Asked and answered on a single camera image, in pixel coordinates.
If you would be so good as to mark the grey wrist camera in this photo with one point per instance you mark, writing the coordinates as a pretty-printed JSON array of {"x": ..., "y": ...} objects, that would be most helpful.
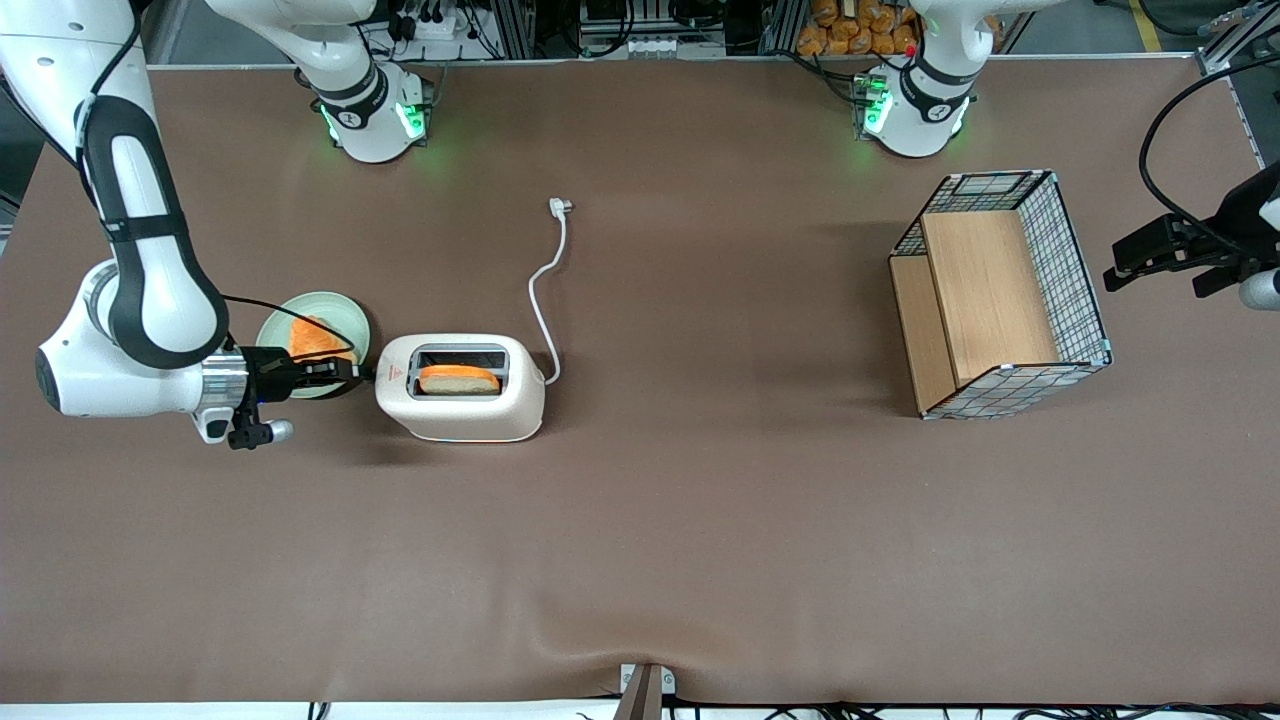
[
  {"x": 255, "y": 430},
  {"x": 1262, "y": 290}
]

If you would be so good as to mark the camera mounting post with bracket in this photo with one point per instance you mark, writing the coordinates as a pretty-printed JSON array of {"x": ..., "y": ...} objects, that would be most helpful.
[{"x": 643, "y": 700}]

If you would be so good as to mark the pale green round plate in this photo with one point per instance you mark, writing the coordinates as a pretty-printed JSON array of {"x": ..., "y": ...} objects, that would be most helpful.
[{"x": 325, "y": 303}]

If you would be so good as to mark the toast bread slice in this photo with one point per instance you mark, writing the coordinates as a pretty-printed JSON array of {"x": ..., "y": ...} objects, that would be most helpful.
[{"x": 458, "y": 380}]

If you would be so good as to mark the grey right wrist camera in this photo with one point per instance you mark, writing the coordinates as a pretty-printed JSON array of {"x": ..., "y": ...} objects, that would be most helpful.
[{"x": 255, "y": 430}]

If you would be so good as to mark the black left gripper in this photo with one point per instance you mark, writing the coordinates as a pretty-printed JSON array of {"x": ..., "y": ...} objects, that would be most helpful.
[{"x": 1236, "y": 219}]

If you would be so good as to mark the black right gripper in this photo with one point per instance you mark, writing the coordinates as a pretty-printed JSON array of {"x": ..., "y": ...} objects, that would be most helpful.
[{"x": 268, "y": 374}]

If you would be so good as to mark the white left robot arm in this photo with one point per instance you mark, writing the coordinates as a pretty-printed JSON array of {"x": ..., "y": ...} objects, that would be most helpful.
[{"x": 930, "y": 100}]

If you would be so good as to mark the pile of orange bread rolls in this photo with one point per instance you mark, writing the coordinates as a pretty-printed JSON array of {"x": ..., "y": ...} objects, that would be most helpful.
[{"x": 850, "y": 30}]

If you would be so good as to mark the aluminium frame profile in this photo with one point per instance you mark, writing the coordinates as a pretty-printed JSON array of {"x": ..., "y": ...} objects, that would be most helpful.
[{"x": 1232, "y": 35}]

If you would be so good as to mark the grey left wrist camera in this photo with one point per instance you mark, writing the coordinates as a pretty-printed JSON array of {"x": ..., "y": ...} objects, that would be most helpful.
[{"x": 1262, "y": 290}]

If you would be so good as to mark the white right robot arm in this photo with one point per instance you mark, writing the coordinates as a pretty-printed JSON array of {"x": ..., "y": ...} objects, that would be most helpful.
[{"x": 150, "y": 300}]

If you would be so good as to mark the orange triangular pastry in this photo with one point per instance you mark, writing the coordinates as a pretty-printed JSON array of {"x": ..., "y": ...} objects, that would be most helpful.
[{"x": 315, "y": 340}]

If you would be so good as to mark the white power strip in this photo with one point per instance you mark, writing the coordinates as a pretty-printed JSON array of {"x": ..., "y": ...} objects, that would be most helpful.
[{"x": 432, "y": 25}]

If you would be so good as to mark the white two-slot toaster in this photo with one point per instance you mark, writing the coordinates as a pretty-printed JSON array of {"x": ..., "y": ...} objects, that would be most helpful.
[{"x": 460, "y": 415}]

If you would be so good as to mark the brown table cover mat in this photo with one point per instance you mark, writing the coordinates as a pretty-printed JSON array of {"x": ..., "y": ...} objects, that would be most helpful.
[{"x": 700, "y": 550}]

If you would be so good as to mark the control electronics box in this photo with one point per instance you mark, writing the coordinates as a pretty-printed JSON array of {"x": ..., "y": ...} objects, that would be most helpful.
[{"x": 650, "y": 45}]

